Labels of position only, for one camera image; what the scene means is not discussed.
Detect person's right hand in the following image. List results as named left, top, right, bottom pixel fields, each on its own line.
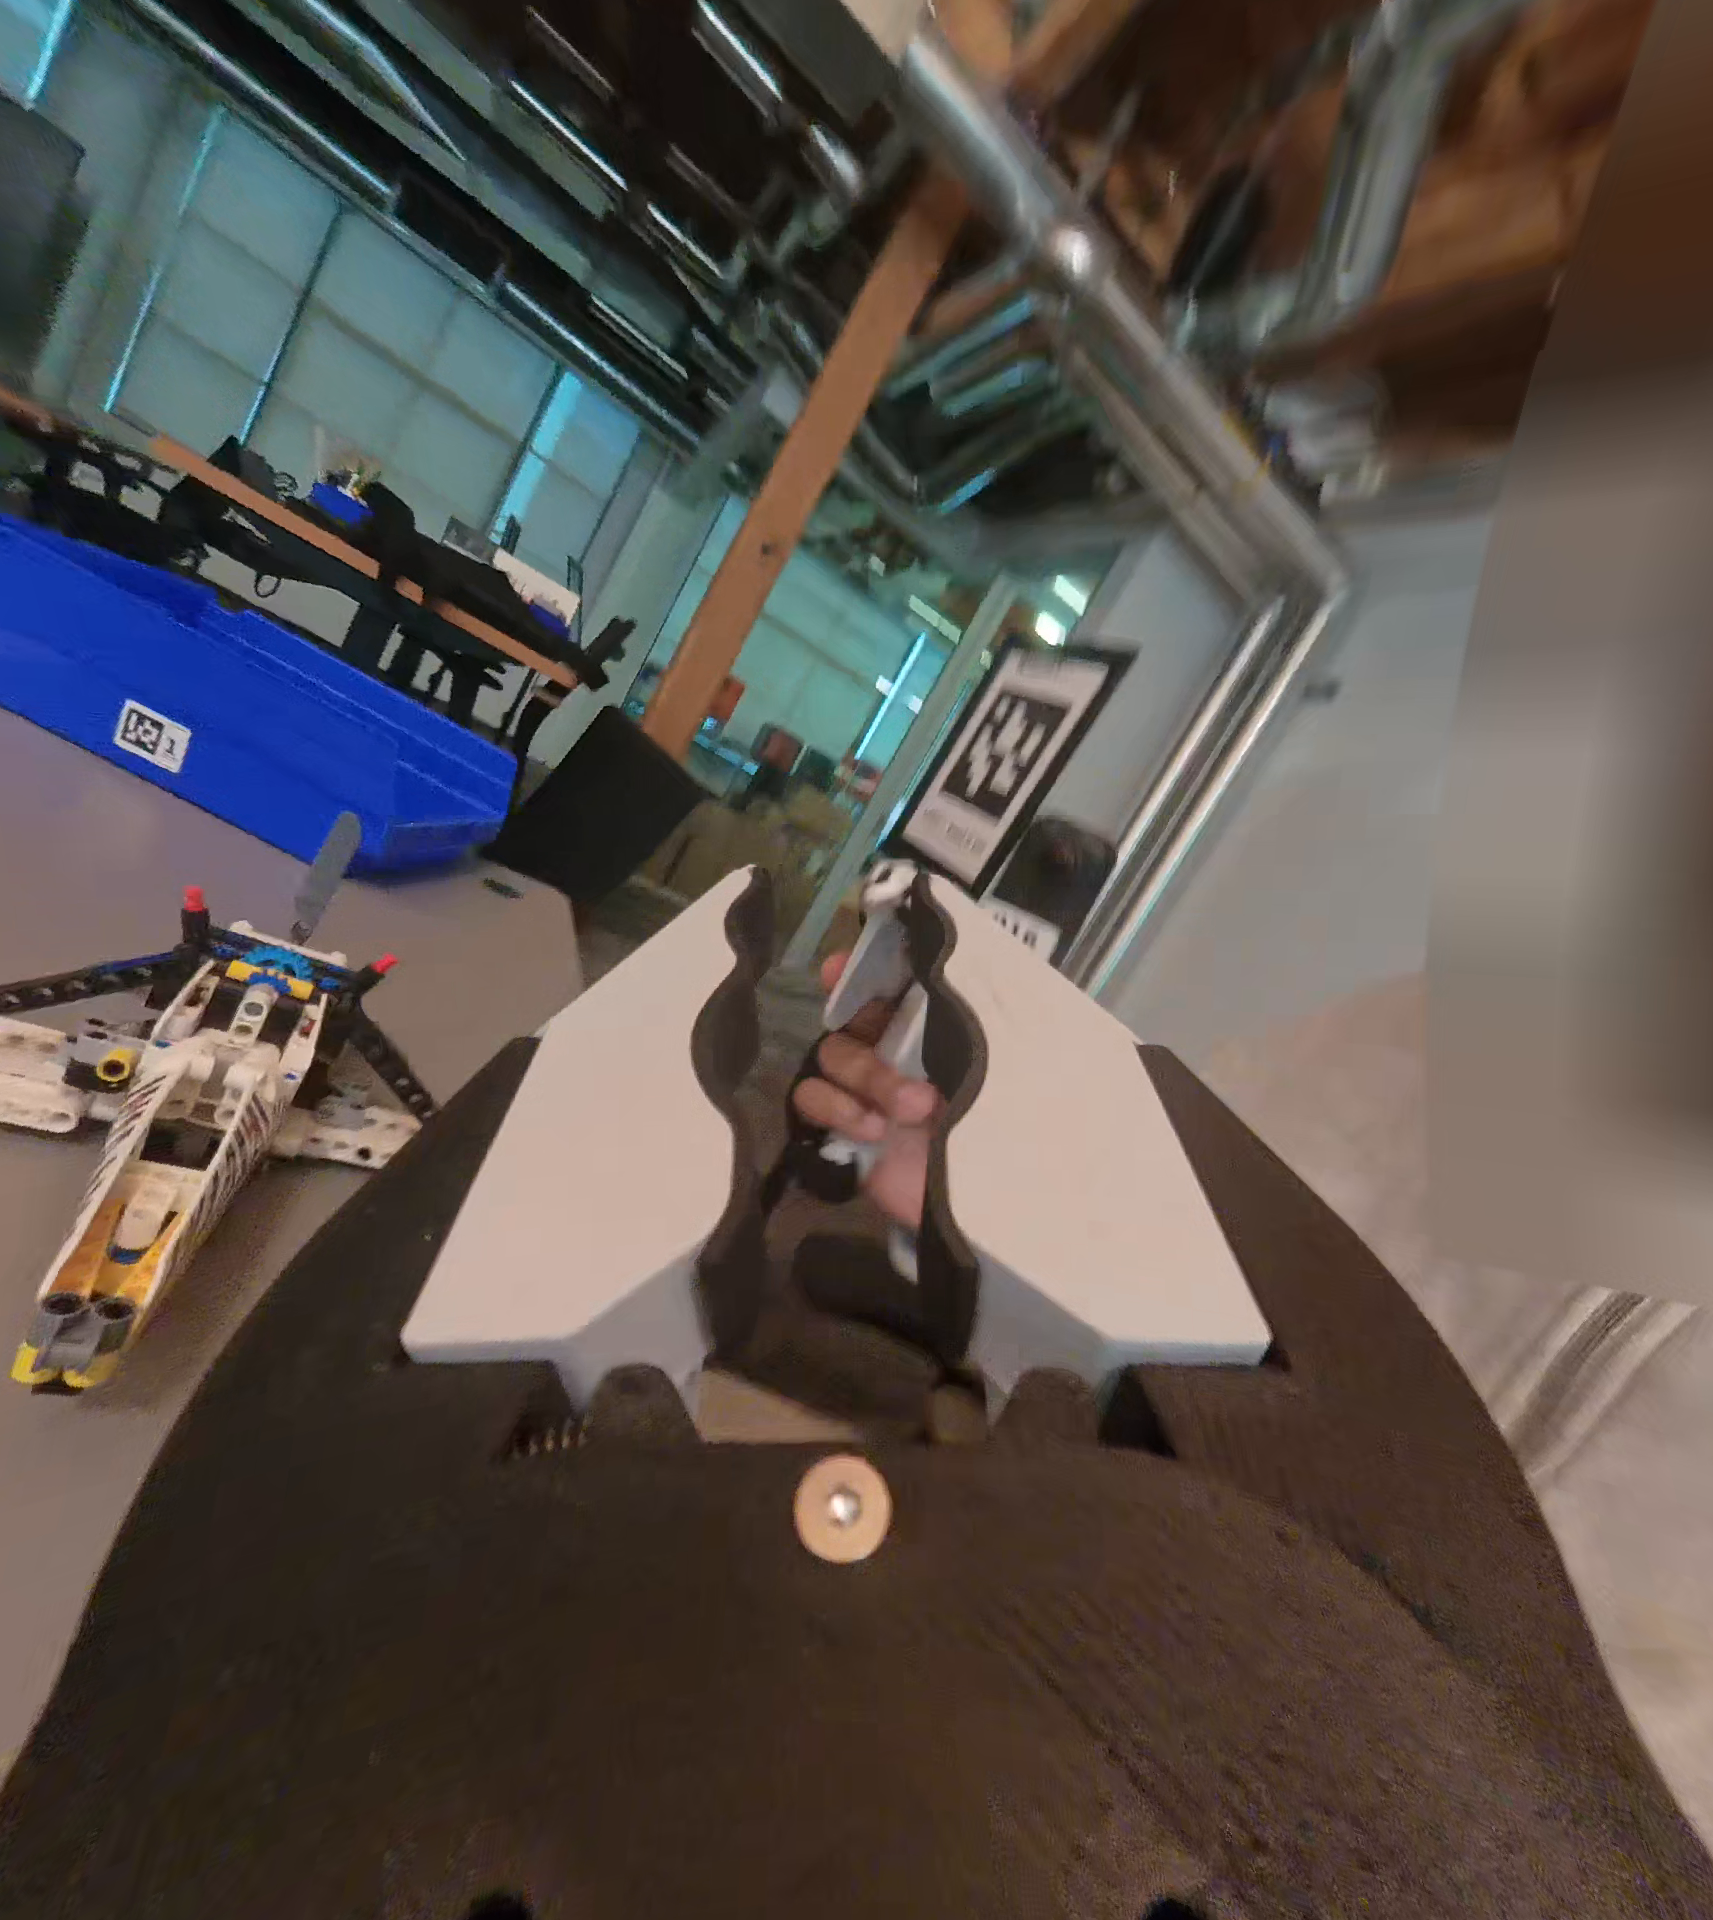
left=790, top=952, right=943, bottom=1232

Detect black box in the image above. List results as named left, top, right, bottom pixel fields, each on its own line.
left=484, top=703, right=710, bottom=905

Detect blue plastic bin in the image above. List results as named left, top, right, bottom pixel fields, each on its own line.
left=0, top=494, right=523, bottom=882

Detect metal pipes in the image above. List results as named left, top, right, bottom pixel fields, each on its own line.
left=899, top=30, right=1357, bottom=984

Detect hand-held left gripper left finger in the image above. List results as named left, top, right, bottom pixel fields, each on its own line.
left=400, top=864, right=779, bottom=1415

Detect patterned marker board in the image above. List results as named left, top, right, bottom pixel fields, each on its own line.
left=892, top=636, right=1141, bottom=905

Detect wooden work table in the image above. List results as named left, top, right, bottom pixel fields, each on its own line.
left=0, top=342, right=636, bottom=738

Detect wooden post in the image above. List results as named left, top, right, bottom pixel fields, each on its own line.
left=641, top=180, right=972, bottom=756

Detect lego aircraft model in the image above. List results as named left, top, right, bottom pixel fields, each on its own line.
left=0, top=810, right=439, bottom=1393

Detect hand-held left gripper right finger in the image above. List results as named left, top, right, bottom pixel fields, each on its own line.
left=907, top=869, right=1273, bottom=1422

